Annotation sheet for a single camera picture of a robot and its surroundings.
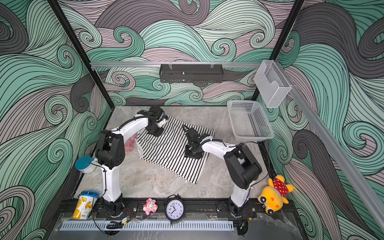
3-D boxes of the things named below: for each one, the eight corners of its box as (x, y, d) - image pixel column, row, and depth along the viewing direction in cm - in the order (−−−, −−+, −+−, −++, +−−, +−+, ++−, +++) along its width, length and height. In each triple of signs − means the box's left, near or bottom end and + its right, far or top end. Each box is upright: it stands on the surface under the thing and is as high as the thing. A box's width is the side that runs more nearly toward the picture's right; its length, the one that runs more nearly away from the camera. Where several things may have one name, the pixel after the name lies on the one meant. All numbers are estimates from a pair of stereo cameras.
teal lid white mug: (75, 170, 88) (66, 164, 82) (84, 158, 93) (76, 152, 87) (92, 175, 86) (84, 170, 80) (100, 163, 91) (94, 158, 85)
